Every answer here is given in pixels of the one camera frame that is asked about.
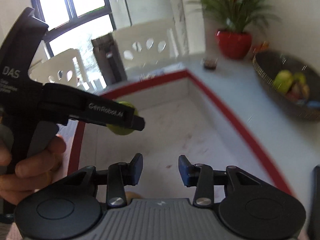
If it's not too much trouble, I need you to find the window frame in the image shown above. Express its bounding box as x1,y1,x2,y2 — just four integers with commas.
28,0,117,58

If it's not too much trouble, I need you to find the red cardboard box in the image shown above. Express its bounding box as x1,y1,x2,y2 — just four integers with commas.
68,70,291,198

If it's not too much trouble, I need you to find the dark fruit bowl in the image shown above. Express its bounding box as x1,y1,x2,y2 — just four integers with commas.
253,50,319,122

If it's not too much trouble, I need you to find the red potted plant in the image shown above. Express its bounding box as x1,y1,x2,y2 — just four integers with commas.
190,0,280,60

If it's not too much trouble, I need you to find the grey thermos bottle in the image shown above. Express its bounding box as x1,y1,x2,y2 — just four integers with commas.
91,33,127,86

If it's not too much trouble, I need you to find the person's left hand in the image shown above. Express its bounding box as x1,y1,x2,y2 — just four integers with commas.
1,135,67,205

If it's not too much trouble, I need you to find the small dark glass cup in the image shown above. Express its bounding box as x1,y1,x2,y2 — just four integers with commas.
202,58,218,70

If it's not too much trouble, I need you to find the green apple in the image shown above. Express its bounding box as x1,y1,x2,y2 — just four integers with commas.
107,101,139,136

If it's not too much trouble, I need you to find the white chair near fridge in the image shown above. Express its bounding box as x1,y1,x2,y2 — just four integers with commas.
112,18,180,69

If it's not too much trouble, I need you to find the white chair near window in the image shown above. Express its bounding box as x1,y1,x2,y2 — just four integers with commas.
28,49,106,93

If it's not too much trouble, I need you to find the white refrigerator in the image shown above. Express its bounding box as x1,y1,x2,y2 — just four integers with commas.
109,0,174,29

